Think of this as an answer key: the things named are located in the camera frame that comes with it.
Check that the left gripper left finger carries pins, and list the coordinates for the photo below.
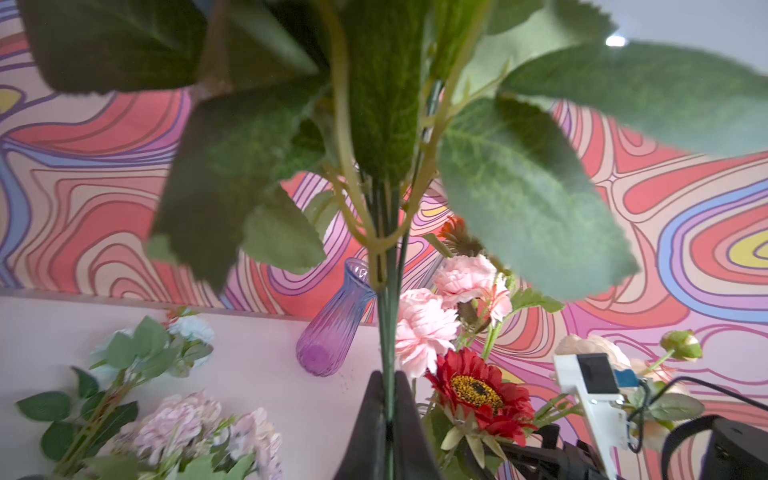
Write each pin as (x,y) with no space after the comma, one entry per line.
(365,453)

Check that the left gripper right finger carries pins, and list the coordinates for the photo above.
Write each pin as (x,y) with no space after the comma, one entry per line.
(413,455)

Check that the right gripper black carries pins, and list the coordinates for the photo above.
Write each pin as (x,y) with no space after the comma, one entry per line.
(578,461)

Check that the red gerbera flower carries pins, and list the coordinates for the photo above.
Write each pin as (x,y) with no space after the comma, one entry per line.
(475,410)

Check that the cream white flower spray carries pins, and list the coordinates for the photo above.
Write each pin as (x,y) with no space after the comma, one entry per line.
(678,345)

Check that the purple glass vase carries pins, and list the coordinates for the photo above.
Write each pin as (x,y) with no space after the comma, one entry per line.
(323,346)

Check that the pink peony flower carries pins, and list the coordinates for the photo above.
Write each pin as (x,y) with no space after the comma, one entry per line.
(428,319)

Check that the lilac pink hydrangea stem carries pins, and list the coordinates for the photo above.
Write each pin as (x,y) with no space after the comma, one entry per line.
(188,437)

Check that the pale blue rose stem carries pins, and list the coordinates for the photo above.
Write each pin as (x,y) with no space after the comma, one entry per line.
(79,424)

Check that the orange gerbera flower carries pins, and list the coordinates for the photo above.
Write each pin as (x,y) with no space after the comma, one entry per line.
(454,239)

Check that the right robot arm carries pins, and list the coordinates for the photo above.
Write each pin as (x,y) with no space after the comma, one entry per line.
(735,451)

